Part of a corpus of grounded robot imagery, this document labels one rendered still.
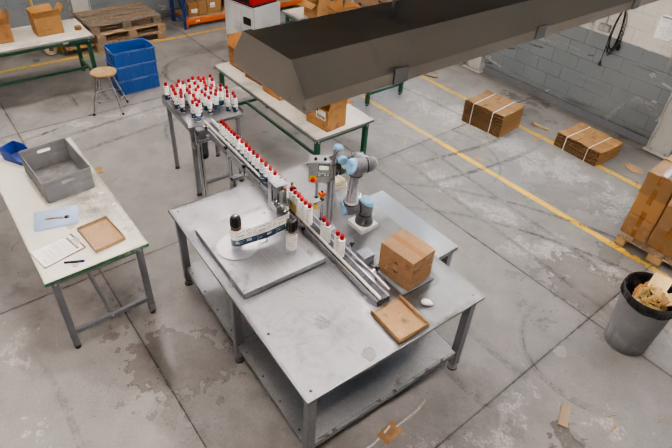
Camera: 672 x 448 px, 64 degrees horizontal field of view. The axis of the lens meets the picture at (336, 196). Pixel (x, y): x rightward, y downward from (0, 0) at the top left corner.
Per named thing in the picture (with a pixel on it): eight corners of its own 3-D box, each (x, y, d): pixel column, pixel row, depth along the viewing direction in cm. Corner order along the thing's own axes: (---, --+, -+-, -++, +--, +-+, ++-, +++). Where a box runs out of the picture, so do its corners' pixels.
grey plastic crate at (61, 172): (24, 172, 477) (17, 151, 463) (70, 157, 499) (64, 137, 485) (48, 205, 442) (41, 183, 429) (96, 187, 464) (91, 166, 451)
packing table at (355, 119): (218, 119, 731) (213, 65, 685) (268, 104, 773) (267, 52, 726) (314, 200, 597) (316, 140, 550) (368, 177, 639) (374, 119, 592)
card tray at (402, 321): (370, 313, 364) (370, 309, 361) (399, 297, 376) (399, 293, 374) (399, 343, 345) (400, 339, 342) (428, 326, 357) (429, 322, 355)
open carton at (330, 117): (297, 122, 578) (297, 90, 555) (331, 108, 607) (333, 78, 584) (321, 136, 556) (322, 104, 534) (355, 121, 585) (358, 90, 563)
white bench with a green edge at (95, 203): (12, 227, 537) (-16, 159, 489) (88, 201, 576) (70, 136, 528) (72, 356, 421) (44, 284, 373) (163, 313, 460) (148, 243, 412)
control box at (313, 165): (308, 175, 411) (309, 154, 400) (330, 176, 412) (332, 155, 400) (308, 183, 403) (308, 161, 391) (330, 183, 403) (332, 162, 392)
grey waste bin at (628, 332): (588, 336, 463) (614, 286, 426) (614, 313, 486) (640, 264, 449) (635, 370, 437) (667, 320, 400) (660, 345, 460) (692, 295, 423)
